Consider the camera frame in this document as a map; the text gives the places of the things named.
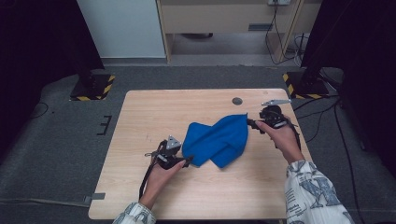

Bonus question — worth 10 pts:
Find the blue towel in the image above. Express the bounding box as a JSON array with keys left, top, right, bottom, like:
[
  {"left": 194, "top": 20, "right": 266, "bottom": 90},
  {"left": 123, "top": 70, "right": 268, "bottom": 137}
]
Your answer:
[{"left": 181, "top": 113, "right": 249, "bottom": 169}]

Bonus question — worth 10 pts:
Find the dark curtain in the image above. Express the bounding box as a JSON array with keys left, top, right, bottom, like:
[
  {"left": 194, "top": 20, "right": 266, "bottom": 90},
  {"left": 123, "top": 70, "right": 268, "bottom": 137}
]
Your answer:
[
  {"left": 0, "top": 0, "right": 106, "bottom": 160},
  {"left": 300, "top": 0, "right": 396, "bottom": 176}
]

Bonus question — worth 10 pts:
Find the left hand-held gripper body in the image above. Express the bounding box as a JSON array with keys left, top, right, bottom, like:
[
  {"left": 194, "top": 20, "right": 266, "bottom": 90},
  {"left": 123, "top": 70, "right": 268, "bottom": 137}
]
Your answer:
[{"left": 144, "top": 134, "right": 188, "bottom": 171}]

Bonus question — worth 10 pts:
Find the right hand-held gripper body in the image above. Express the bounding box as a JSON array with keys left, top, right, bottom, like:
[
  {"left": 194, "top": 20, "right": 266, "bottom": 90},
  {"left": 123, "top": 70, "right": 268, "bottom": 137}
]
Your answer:
[{"left": 259, "top": 98, "right": 293, "bottom": 130}]

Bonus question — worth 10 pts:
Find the black stand base striped edge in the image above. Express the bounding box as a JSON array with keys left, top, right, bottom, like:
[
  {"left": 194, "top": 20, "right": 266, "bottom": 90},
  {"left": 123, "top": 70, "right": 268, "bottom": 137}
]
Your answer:
[
  {"left": 282, "top": 70, "right": 331, "bottom": 101},
  {"left": 69, "top": 73, "right": 116, "bottom": 102}
]

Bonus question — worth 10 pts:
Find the light wooden desk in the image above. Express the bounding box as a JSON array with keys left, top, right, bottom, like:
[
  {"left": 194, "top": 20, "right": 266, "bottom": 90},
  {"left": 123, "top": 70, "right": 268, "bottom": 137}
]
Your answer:
[{"left": 155, "top": 0, "right": 323, "bottom": 64}]

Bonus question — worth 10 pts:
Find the person's right hand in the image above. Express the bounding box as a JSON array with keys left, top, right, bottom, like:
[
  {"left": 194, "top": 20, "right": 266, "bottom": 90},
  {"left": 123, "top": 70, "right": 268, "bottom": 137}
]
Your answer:
[{"left": 255, "top": 116, "right": 304, "bottom": 157}]

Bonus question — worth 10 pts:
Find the person's left hand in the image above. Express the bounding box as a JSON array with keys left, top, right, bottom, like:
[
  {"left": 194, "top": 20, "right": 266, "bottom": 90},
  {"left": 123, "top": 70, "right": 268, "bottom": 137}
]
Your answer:
[{"left": 143, "top": 160, "right": 187, "bottom": 195}]

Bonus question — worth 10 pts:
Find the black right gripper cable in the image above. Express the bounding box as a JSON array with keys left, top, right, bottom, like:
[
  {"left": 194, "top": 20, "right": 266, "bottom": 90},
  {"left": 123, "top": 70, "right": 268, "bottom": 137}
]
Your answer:
[{"left": 288, "top": 121, "right": 303, "bottom": 151}]

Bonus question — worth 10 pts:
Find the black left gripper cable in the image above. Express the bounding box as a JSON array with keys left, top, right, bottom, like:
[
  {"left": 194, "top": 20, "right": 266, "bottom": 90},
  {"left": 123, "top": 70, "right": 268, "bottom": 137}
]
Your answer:
[{"left": 138, "top": 139, "right": 166, "bottom": 201}]

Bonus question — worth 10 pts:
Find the grey tape piece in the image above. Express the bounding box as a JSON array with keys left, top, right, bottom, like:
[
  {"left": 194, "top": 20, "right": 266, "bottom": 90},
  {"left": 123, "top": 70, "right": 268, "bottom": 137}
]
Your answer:
[{"left": 83, "top": 192, "right": 106, "bottom": 205}]

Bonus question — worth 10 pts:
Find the white cabinet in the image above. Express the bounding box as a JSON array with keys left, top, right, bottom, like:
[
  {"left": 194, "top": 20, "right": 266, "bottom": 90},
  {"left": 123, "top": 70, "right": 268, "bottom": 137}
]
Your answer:
[{"left": 77, "top": 0, "right": 166, "bottom": 60}]

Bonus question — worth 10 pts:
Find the grey floor cable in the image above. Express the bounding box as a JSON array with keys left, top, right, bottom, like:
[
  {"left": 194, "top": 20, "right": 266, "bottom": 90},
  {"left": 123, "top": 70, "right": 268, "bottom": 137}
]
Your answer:
[{"left": 0, "top": 197, "right": 92, "bottom": 209}]

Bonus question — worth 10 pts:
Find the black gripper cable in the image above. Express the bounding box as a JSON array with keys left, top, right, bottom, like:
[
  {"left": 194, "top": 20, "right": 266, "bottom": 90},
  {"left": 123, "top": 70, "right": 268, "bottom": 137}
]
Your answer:
[
  {"left": 288, "top": 121, "right": 303, "bottom": 151},
  {"left": 138, "top": 139, "right": 166, "bottom": 201}
]

